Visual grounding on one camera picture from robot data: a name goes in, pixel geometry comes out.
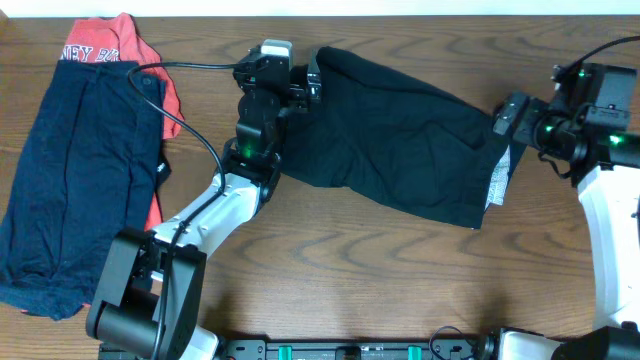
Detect red printed t-shirt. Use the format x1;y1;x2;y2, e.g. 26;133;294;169
60;13;184;230

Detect black shorts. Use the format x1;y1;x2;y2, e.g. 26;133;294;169
282;47;525;229

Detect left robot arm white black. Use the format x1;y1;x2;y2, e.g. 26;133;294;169
86;39;321;359

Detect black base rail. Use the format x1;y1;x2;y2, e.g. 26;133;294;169
98;338;494;360

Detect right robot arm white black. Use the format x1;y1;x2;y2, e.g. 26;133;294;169
475;63;639;359

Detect navy blue shorts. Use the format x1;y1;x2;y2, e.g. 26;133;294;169
1;61;165;320

